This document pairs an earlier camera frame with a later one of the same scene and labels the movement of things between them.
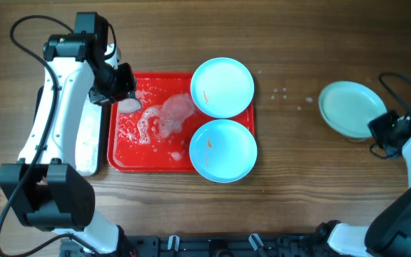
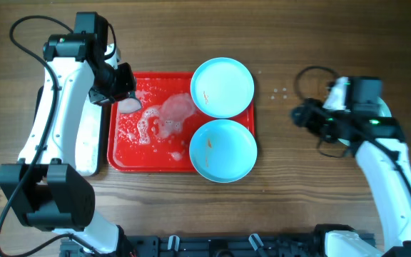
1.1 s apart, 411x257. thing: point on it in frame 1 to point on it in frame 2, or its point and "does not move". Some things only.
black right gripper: x=382 y=127 to x=306 y=116
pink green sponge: x=128 y=106 does not move
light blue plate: x=222 y=87 does not move
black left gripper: x=126 y=84 does not move
